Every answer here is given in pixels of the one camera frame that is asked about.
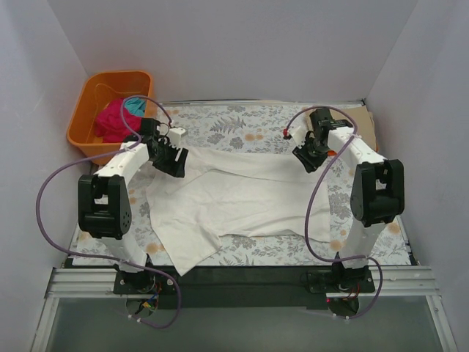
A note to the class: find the orange plastic basket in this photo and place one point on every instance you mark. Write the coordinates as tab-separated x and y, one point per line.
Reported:
97	93

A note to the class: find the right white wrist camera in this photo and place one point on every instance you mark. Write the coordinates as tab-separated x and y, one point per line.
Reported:
298	135

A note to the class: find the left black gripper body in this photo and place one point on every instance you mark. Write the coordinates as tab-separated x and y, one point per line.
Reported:
172	160

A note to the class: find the folded beige shirt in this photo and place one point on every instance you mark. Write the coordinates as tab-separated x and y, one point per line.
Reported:
364	120

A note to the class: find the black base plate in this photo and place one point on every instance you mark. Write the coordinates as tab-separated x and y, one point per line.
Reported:
169	293

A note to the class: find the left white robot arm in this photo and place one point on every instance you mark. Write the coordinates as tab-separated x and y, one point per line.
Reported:
104	209

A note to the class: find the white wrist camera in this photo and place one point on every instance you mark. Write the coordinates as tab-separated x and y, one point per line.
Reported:
175	136
298	135

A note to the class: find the floral patterned table mat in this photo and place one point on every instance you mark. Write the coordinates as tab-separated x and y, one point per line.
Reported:
253	129

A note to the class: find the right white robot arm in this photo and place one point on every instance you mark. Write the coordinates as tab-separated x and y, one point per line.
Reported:
378	189

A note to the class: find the white t shirt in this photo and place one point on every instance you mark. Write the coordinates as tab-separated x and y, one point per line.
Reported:
223	193

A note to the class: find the crumpled magenta shirt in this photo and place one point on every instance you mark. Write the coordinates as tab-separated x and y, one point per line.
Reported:
109	125

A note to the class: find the crumpled teal shirt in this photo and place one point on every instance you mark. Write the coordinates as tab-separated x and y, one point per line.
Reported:
136	106

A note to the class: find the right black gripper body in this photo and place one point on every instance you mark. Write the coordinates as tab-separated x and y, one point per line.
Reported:
305	157

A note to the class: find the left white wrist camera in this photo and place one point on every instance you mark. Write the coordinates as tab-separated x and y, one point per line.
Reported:
175	136

